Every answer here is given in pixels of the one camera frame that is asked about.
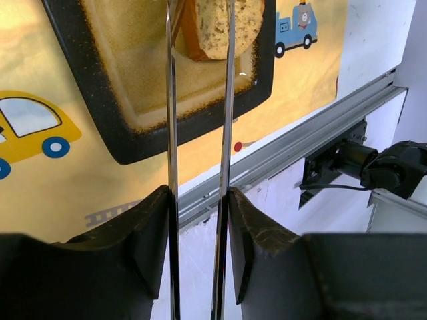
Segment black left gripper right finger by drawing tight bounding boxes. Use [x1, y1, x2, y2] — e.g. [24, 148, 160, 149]
[229, 188, 426, 319]

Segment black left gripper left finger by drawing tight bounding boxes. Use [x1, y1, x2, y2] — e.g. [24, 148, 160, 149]
[1, 185, 168, 319]

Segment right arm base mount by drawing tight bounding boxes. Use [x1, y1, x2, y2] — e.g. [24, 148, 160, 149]
[299, 120, 378, 207]

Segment silver metal tongs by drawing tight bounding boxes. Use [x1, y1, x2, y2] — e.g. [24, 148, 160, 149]
[165, 1, 235, 319]

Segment yellow cartoon car placemat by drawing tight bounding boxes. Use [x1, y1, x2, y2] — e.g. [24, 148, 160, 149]
[1, 1, 348, 242]

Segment square dark ceramic plate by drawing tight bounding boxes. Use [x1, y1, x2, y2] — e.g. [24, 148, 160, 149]
[41, 0, 277, 166]

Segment seeded bread slice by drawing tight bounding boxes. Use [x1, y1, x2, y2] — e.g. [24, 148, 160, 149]
[180, 0, 265, 61]

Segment aluminium table edge rail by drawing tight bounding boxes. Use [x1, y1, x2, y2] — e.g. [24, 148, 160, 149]
[179, 69, 403, 230]

